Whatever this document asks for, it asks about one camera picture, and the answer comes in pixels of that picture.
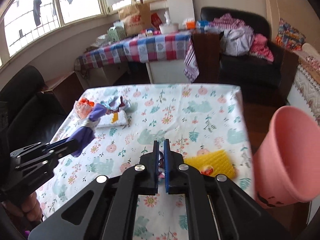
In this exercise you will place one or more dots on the colourful comic pillow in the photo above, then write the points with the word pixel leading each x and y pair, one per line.
pixel 289 37

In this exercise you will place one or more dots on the floral white tablecloth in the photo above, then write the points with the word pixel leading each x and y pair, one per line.
pixel 197 119

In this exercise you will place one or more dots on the orange white plastic bag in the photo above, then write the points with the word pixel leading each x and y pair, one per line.
pixel 82 108

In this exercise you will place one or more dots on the bed with patterned quilt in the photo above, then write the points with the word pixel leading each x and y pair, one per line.
pixel 304 92

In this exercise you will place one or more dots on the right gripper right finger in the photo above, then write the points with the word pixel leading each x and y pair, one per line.
pixel 167 164

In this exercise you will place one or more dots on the black leather armchair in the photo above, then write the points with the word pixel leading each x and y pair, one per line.
pixel 261 81

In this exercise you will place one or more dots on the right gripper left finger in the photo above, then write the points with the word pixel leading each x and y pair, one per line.
pixel 155 166

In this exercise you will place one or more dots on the yellow foam fruit net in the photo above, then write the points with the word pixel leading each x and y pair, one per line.
pixel 212 164

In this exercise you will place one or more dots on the left hand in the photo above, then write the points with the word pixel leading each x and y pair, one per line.
pixel 30 208

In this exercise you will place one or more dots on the dark wooden side cabinet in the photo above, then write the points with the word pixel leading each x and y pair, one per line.
pixel 207 52

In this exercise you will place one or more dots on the plaid checkered tablecloth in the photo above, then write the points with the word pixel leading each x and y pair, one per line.
pixel 164 47

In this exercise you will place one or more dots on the pile of clothes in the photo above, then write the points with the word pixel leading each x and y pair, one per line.
pixel 238 38

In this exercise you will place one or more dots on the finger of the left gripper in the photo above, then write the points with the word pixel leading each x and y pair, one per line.
pixel 63 147

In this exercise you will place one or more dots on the pink plastic trash bucket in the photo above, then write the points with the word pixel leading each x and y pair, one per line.
pixel 286 165

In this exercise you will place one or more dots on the purple cloth bundle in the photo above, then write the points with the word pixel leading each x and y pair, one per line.
pixel 86 133

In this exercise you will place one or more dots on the green house-shaped box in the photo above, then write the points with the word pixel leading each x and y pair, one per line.
pixel 116 34

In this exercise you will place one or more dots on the orange tissue box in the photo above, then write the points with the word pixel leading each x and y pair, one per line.
pixel 189 24

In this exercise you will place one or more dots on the brown New Balance paper bag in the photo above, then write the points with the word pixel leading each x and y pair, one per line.
pixel 136 18

